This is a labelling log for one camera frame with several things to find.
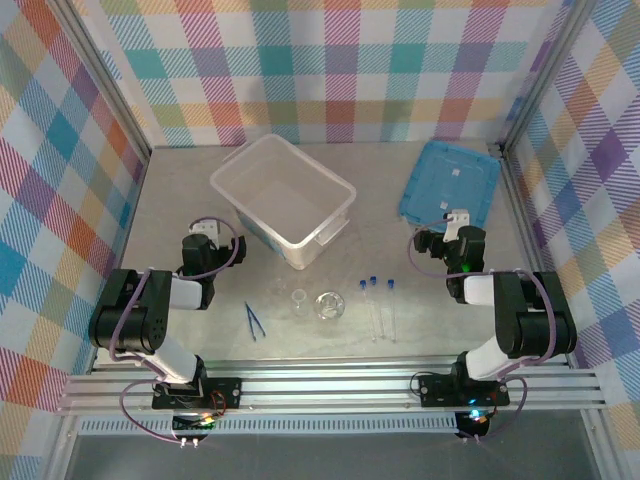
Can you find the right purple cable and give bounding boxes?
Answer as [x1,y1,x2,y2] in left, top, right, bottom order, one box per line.
[408,215,557,444]

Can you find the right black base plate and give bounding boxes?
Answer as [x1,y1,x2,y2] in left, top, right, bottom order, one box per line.
[418,372,511,407]

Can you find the clear plastic storage bin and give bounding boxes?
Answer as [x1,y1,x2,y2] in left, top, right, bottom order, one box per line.
[209,133,357,271]

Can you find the controller board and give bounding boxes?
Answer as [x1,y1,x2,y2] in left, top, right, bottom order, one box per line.
[172,410,217,448]
[455,408,494,444]

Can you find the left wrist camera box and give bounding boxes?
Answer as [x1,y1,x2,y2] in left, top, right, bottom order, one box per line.
[189,219,221,242]

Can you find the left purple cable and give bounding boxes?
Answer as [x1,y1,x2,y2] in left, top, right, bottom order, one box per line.
[108,215,242,445]

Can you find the right aluminium corner post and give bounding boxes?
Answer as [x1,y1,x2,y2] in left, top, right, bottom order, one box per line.
[499,0,601,156]

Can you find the left aluminium corner post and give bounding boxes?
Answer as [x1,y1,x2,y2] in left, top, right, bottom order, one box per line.
[47,0,152,159]

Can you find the left controller board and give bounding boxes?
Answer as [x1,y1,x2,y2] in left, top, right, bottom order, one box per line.
[172,410,217,448]

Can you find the blue plastic bin lid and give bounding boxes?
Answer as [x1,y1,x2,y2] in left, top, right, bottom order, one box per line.
[397,139,502,234]

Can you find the right aluminium side rail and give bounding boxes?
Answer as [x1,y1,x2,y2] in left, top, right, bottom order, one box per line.
[487,142,576,366]

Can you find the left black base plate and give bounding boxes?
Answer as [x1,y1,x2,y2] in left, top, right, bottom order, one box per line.
[151,377,243,411]

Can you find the right controller board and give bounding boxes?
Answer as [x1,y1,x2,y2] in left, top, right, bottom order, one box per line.
[455,408,494,444]

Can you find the purple cable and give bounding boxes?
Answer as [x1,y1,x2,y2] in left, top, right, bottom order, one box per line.
[108,215,242,445]
[408,215,557,444]

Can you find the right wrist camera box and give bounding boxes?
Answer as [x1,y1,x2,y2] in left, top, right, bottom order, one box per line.
[443,209,472,242]

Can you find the left aluminium side rail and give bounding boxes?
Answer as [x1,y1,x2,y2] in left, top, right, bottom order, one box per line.
[87,147,154,374]

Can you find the blue tweezers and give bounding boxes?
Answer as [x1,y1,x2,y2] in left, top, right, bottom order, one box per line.
[244,300,268,343]

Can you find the white slotted cable duct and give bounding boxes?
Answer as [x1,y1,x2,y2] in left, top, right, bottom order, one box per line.
[79,417,459,435]

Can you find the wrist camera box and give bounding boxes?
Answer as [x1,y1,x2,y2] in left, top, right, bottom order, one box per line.
[443,209,472,242]
[189,219,221,242]

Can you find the aluminium corner post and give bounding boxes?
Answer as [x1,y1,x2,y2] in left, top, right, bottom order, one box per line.
[47,0,152,159]
[499,0,601,156]

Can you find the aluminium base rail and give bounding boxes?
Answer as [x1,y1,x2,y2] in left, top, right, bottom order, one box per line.
[54,355,609,416]

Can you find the aluminium side rail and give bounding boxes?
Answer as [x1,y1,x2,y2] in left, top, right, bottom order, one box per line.
[87,147,154,374]
[487,142,576,366]

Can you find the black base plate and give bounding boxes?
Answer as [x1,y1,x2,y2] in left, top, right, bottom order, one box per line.
[418,372,511,407]
[151,377,243,411]

